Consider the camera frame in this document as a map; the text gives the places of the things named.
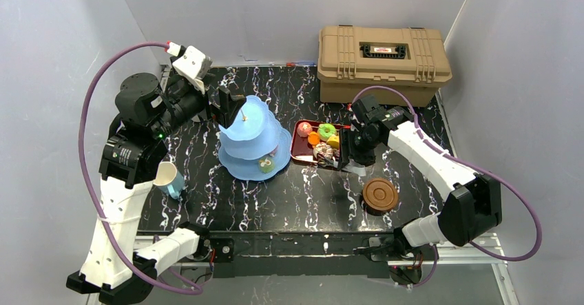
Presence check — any blue three-tier cake stand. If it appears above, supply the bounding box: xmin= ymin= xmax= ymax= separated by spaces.
xmin=218 ymin=95 xmax=292 ymax=182

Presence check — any red rectangular tray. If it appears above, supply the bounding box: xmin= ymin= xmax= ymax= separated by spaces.
xmin=291 ymin=120 xmax=350 ymax=166

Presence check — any green sugared cake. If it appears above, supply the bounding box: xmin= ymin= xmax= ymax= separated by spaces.
xmin=258 ymin=155 xmax=275 ymax=173

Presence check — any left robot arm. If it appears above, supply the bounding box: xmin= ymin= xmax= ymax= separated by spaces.
xmin=66 ymin=73 xmax=247 ymax=304

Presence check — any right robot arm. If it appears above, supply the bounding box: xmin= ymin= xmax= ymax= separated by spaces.
xmin=338 ymin=95 xmax=502 ymax=249

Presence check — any yellow cake slice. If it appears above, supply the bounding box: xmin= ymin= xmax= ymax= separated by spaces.
xmin=326 ymin=135 xmax=340 ymax=149

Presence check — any green glazed donut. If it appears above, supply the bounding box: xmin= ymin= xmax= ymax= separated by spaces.
xmin=317 ymin=123 xmax=337 ymax=142

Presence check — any orange cookie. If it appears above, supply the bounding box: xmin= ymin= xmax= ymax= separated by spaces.
xmin=307 ymin=132 xmax=320 ymax=147

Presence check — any pink sugared cake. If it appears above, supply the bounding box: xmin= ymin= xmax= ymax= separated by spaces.
xmin=296 ymin=121 xmax=313 ymax=138

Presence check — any round brown wooden box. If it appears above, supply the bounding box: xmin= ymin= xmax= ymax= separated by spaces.
xmin=361 ymin=178 xmax=399 ymax=215

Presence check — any red blue pen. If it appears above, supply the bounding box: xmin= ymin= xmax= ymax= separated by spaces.
xmin=285 ymin=61 xmax=315 ymax=67

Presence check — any light blue cup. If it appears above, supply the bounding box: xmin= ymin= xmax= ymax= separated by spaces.
xmin=153 ymin=161 xmax=185 ymax=200

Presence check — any tan plastic toolbox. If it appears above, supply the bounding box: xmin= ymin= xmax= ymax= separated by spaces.
xmin=317 ymin=25 xmax=452 ymax=107

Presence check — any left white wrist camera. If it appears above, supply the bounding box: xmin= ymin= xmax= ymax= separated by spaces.
xmin=167 ymin=43 xmax=213 ymax=94

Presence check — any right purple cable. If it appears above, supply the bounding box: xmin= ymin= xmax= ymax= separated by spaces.
xmin=351 ymin=85 xmax=543 ymax=290

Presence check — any purple cable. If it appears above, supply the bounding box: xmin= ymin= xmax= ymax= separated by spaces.
xmin=78 ymin=41 xmax=205 ymax=295
xmin=351 ymin=85 xmax=543 ymax=290

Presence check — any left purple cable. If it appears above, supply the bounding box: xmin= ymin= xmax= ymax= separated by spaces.
xmin=78 ymin=41 xmax=205 ymax=295

